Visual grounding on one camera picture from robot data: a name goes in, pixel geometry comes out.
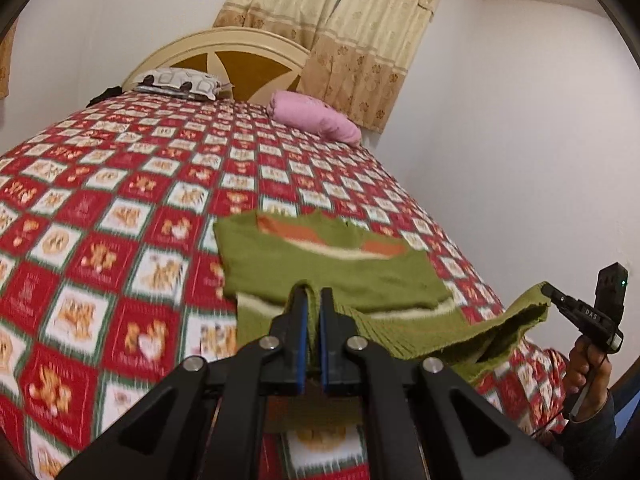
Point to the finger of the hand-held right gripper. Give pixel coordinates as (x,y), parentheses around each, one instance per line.
(562,301)

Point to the pink pillow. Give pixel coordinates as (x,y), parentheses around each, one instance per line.
(310,115)

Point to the white grey patterned pillow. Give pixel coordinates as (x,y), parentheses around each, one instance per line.
(180,82)

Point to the dark cloth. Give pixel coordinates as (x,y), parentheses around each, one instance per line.
(105,96)

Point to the person's right forearm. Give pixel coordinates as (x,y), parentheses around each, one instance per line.
(597,432)

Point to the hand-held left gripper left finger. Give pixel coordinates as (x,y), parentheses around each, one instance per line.
(300,345)

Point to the person's right hand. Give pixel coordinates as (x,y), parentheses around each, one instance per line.
(580,380)

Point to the green orange striped knit sweater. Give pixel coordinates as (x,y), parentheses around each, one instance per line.
(350,275)

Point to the red bear printed blanket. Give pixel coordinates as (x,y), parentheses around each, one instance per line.
(125,200)

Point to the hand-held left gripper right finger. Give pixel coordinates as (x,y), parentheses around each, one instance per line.
(326,345)

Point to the beige floral wide curtain panel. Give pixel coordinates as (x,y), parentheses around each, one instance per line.
(375,45)

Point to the beige floral side curtain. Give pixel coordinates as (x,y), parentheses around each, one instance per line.
(5,65)

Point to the cream wooden headboard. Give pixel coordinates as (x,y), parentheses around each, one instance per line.
(240,55)

